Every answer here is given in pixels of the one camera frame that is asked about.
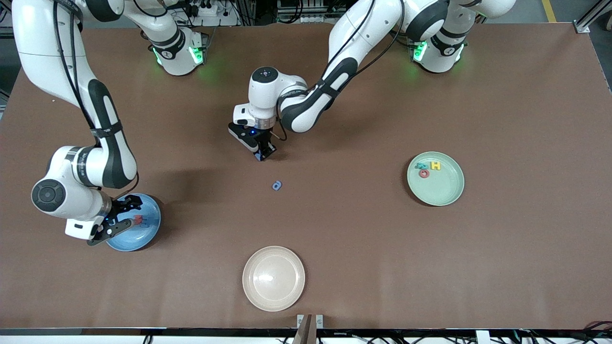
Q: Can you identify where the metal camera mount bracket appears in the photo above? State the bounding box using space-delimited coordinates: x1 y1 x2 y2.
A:
292 314 324 344

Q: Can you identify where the white power strip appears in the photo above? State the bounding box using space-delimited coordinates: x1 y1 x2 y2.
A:
184 2 225 17

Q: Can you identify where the blue plate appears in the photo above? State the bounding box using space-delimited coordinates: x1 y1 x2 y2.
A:
106 193 162 252

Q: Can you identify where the beige plate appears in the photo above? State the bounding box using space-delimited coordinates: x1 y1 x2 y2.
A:
242 246 306 312

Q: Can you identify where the green plate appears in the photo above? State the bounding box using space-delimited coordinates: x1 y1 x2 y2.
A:
406 151 465 207

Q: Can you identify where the aluminium frame profile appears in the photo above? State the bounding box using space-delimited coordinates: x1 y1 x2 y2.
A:
574 0 612 34

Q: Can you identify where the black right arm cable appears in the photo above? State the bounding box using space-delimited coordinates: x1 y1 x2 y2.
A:
53 0 140 199

